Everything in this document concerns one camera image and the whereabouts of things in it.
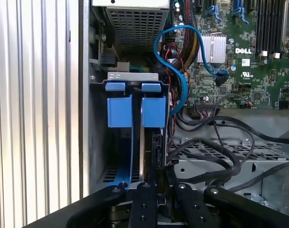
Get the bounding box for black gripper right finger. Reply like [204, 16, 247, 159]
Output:
[165, 166, 289, 228]

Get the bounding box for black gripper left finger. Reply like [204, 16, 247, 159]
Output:
[23, 166, 164, 228]

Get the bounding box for black sleeved disk wire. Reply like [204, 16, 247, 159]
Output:
[165, 137, 241, 189]

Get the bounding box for hard disk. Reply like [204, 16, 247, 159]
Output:
[107, 94, 166, 190]

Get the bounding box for metal disk bay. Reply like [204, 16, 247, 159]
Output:
[88, 72, 172, 191]

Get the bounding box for black RAM slot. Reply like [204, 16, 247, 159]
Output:
[262, 0, 270, 51]
[276, 0, 285, 52]
[270, 0, 277, 51]
[255, 0, 263, 51]

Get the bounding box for perforated metal drive cage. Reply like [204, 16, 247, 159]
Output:
[168, 111, 289, 214]

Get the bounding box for blue plastic carrier tabs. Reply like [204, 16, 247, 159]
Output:
[105, 81, 162, 94]

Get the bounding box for black open PC case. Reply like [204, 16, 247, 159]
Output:
[78, 0, 289, 228]

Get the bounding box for green Dell motherboard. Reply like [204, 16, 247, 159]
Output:
[168, 0, 289, 110]

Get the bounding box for silver finned heatsink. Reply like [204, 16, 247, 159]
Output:
[196, 33, 227, 64]

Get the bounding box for silver power supply unit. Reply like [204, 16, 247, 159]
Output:
[90, 0, 172, 52]

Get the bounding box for blue SATA connector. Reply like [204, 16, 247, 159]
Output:
[231, 6, 249, 25]
[208, 4, 222, 18]

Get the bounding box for thick black cable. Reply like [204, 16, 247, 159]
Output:
[176, 115, 289, 146]

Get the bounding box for blue disk wire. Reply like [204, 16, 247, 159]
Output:
[153, 25, 228, 116]

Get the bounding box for sleeved yellow red wire bundle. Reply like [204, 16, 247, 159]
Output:
[179, 0, 203, 70]

